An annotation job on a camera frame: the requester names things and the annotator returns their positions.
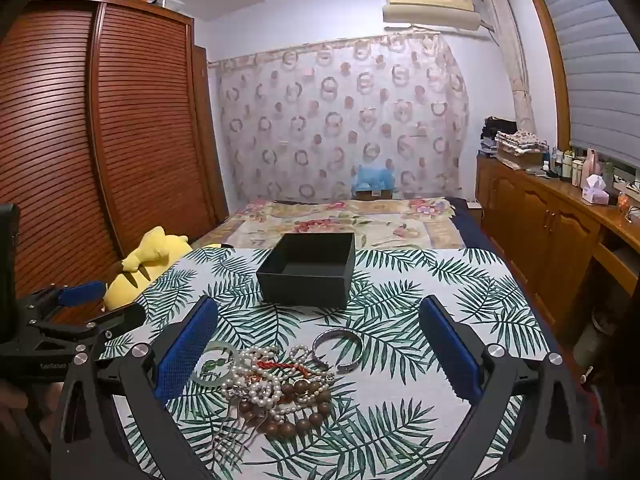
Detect beige lace window drape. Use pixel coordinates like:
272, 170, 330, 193
479, 0, 539, 134

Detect black cardboard box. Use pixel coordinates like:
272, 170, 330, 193
256, 232, 357, 311

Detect navy blue bed sheet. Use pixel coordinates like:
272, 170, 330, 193
449, 197, 567, 343

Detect row of toiletry bottles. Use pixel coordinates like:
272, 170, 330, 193
549, 144, 619, 187

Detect silver bangle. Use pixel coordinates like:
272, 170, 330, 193
312, 327, 364, 374

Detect white pearl necklace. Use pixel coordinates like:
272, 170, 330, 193
224, 344, 332, 422

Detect white wall air conditioner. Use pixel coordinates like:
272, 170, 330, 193
382, 0, 482, 32

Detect grey window blind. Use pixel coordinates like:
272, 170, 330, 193
537, 0, 640, 182

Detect red braided cord bracelet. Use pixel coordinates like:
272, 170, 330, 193
249, 357, 322, 377

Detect brown wooden bead bracelet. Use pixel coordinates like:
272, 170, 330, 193
239, 379, 334, 444

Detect blue plush toy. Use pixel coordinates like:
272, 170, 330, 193
352, 163, 399, 194

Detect stack of dark folded clothes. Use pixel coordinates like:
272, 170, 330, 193
480, 116, 519, 154

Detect pale green jade bangle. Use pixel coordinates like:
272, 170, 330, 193
192, 340, 242, 389

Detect long wooden sideboard cabinet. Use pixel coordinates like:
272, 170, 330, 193
475, 152, 640, 332

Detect wooden window frame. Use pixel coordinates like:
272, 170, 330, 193
522, 0, 574, 147

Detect green leaf print tablecloth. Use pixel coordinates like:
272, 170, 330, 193
97, 246, 552, 480

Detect yellow plush toy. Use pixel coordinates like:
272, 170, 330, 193
102, 226, 194, 311

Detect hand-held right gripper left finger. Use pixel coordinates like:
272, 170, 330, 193
50, 295, 221, 480

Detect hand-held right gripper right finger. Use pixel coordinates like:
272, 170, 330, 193
418, 295, 586, 480

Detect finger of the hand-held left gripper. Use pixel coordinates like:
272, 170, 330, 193
27, 305, 148, 358
16, 282, 108, 322

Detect pink tissue box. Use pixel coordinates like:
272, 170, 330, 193
581, 174, 612, 206

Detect wooden louvred wardrobe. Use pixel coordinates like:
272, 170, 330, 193
0, 0, 229, 311

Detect circle print sheer curtain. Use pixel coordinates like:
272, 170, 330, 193
207, 32, 472, 206

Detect flat brown cardboard box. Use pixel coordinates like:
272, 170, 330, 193
495, 150, 545, 170

